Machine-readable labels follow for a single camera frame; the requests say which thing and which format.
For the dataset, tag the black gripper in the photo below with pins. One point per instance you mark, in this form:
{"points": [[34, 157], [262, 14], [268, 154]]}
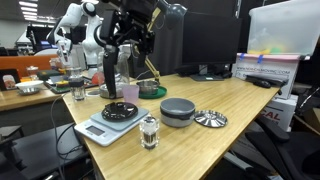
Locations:
{"points": [[135, 20]]}

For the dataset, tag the small glass bottle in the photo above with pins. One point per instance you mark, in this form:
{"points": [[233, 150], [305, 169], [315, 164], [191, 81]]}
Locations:
{"points": [[149, 133]]}

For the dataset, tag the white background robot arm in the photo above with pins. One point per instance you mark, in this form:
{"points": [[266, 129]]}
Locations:
{"points": [[90, 45]]}

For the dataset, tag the green plate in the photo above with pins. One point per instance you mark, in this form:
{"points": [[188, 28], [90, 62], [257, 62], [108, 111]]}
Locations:
{"points": [[160, 93]]}

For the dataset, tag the black plate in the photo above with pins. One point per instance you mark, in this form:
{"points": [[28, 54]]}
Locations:
{"points": [[119, 111]]}

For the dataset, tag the gray pot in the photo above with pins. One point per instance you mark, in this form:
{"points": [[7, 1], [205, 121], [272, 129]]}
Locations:
{"points": [[176, 116]]}

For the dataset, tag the yellow desk lamp black head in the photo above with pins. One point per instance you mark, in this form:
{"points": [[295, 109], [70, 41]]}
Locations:
{"points": [[173, 13]]}

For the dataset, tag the small metal bowl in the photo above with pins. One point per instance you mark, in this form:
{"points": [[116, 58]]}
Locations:
{"points": [[148, 87]]}

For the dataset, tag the pink plastic cup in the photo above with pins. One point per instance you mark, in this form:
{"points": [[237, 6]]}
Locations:
{"points": [[131, 95]]}

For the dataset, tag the glass jar with black band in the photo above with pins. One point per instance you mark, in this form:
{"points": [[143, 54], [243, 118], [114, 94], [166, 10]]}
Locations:
{"points": [[77, 83]]}

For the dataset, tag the black computer monitor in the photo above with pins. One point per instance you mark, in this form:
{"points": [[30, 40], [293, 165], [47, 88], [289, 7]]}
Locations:
{"points": [[210, 40]]}

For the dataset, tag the dark green box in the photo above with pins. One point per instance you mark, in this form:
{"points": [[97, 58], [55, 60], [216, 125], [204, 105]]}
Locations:
{"points": [[48, 74]]}

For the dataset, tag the white kitchen scale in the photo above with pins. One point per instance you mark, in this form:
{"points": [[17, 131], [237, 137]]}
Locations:
{"points": [[100, 132]]}

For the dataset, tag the small glass jar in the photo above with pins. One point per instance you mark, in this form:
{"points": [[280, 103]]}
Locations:
{"points": [[32, 71]]}

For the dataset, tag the white bowl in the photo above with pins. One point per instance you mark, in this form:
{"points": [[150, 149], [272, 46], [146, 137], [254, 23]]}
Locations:
{"points": [[29, 86]]}

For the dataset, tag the silver metal lid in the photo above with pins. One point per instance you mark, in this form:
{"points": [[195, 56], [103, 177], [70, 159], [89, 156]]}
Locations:
{"points": [[210, 118]]}

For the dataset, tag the white cardboard moving box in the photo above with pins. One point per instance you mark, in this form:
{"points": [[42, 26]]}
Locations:
{"points": [[263, 70]]}

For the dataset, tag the clear plastic storage bin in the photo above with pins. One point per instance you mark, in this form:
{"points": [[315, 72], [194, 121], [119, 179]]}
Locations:
{"points": [[286, 30]]}

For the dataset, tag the white box with red letters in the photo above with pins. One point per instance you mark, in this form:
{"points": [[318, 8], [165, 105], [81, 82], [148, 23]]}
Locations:
{"points": [[278, 113]]}

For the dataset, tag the black office chair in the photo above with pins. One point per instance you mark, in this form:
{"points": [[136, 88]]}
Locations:
{"points": [[283, 150]]}

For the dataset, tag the black picture frame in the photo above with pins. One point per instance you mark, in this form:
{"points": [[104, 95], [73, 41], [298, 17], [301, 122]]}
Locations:
{"points": [[8, 80]]}

